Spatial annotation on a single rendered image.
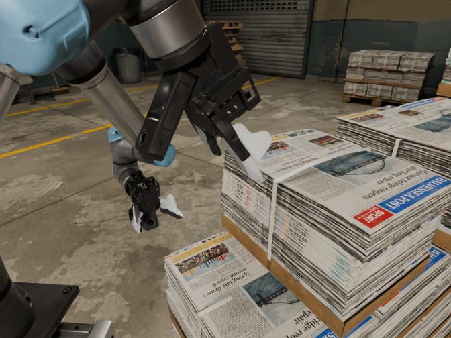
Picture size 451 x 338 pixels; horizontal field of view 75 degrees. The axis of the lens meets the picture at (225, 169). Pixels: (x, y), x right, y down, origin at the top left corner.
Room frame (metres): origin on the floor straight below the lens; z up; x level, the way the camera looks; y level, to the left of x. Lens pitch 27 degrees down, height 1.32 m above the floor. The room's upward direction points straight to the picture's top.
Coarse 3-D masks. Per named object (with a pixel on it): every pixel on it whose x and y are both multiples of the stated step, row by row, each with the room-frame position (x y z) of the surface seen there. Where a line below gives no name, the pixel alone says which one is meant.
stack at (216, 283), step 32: (192, 256) 0.53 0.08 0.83; (224, 256) 0.53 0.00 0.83; (448, 256) 0.53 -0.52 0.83; (192, 288) 0.44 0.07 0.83; (224, 288) 0.44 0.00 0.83; (256, 288) 0.44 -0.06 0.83; (416, 288) 0.45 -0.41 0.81; (448, 288) 0.61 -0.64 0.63; (192, 320) 0.42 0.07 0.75; (224, 320) 0.36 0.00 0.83; (256, 320) 0.36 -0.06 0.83; (288, 320) 0.36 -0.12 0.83; (384, 320) 0.39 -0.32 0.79; (448, 320) 0.72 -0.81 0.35
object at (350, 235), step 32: (384, 160) 0.57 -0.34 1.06; (320, 192) 0.43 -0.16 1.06; (352, 192) 0.43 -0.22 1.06; (384, 192) 0.43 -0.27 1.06; (416, 192) 0.43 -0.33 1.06; (448, 192) 0.45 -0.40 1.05; (288, 224) 0.45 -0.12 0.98; (320, 224) 0.39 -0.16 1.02; (352, 224) 0.35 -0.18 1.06; (384, 224) 0.34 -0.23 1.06; (416, 224) 0.40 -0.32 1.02; (288, 256) 0.43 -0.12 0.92; (320, 256) 0.38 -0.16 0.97; (352, 256) 0.34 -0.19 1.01; (384, 256) 0.37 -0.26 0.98; (416, 256) 0.45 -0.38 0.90; (320, 288) 0.37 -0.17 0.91; (352, 288) 0.33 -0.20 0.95; (384, 288) 0.39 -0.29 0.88
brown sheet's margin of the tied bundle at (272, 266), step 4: (260, 248) 0.50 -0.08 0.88; (260, 252) 0.50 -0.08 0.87; (264, 252) 0.49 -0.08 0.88; (260, 256) 0.50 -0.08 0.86; (264, 256) 0.49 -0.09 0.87; (260, 260) 0.50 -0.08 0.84; (264, 260) 0.49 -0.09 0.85; (268, 260) 0.48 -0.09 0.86; (272, 260) 0.47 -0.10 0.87; (264, 264) 0.49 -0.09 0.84; (268, 264) 0.48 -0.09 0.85; (272, 264) 0.47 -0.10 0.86; (276, 264) 0.46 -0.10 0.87; (268, 268) 0.48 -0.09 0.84; (272, 268) 0.47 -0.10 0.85; (276, 268) 0.46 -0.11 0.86; (272, 272) 0.47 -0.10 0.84; (276, 272) 0.46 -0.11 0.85; (276, 276) 0.46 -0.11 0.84
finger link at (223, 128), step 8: (216, 120) 0.35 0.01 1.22; (224, 120) 0.36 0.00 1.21; (216, 128) 0.35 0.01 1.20; (224, 128) 0.35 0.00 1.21; (232, 128) 0.35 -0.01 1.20; (224, 136) 0.35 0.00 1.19; (232, 136) 0.35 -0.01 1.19; (232, 144) 0.34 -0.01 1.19; (240, 144) 0.36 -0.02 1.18; (240, 152) 0.35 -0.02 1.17; (248, 152) 0.36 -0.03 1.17
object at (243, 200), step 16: (272, 144) 0.65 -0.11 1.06; (288, 144) 0.65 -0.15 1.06; (304, 144) 0.65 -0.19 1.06; (320, 144) 0.66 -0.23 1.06; (336, 144) 0.66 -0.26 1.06; (352, 144) 0.66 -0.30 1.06; (272, 160) 0.56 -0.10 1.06; (288, 160) 0.57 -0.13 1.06; (304, 160) 0.57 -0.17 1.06; (224, 176) 0.63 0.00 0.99; (240, 176) 0.58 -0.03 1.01; (224, 192) 0.62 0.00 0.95; (240, 192) 0.57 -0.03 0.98; (256, 192) 0.53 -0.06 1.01; (224, 208) 0.62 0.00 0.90; (240, 208) 0.56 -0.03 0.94; (256, 208) 0.53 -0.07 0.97; (240, 224) 0.56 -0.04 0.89; (256, 224) 0.52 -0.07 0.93; (256, 240) 0.52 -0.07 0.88
